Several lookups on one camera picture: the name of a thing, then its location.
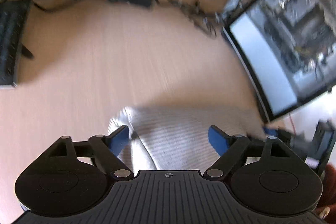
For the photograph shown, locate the striped beige sweater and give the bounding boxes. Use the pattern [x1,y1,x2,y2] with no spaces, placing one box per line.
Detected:
[108,106,265,173]

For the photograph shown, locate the white glass PC case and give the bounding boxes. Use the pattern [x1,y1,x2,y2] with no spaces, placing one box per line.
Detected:
[222,0,335,123]

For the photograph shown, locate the black mechanical keyboard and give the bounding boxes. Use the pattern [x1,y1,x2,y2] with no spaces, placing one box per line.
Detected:
[0,1,34,89]

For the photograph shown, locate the black cable bundle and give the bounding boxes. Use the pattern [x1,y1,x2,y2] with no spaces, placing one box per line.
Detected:
[157,0,229,38]

